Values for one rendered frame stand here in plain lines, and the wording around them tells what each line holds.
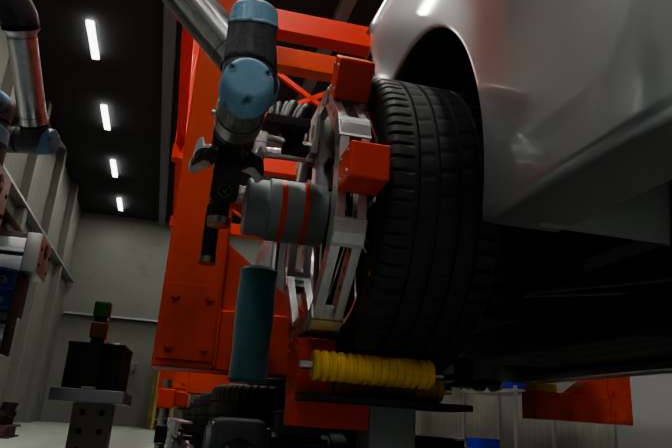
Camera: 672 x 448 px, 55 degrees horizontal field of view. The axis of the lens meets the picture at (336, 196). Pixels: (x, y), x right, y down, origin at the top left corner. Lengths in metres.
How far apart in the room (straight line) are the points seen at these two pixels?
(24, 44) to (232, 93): 1.10
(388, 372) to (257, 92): 0.64
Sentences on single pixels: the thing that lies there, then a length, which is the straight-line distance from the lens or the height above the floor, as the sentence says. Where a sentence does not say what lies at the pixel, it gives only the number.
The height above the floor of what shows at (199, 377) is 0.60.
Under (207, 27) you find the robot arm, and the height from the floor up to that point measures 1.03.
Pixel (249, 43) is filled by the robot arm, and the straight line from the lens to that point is 0.98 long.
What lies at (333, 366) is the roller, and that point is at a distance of 1.27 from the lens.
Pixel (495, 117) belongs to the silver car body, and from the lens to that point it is 1.14.
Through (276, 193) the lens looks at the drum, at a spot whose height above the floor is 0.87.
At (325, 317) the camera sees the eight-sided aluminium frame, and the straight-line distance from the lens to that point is 1.30.
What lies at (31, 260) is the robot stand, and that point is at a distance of 1.61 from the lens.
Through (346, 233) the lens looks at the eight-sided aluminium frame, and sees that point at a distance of 1.20.
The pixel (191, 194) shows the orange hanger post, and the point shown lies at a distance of 1.88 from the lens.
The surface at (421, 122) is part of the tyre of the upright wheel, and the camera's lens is 1.28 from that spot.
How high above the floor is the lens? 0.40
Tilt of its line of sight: 19 degrees up
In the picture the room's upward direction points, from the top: 4 degrees clockwise
